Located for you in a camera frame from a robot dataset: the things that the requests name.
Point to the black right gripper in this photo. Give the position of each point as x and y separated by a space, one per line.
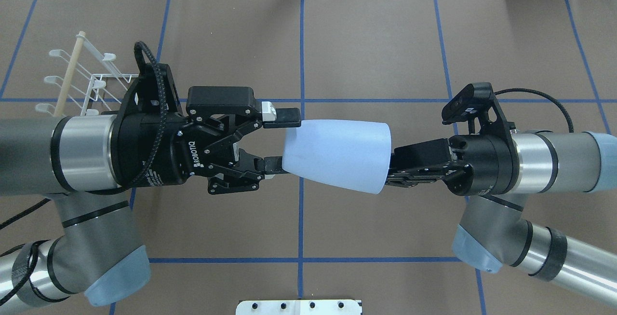
482 163

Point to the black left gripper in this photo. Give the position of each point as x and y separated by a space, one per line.
144 153

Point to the light blue plastic cup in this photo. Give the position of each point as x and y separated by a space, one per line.
351 154

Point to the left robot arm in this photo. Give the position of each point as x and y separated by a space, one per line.
84 164

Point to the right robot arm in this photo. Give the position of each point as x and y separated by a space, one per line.
494 232

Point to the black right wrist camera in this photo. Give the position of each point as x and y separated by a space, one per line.
477 106

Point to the white wire cup holder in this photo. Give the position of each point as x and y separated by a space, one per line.
91 85

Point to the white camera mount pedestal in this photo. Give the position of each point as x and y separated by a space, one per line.
300 307

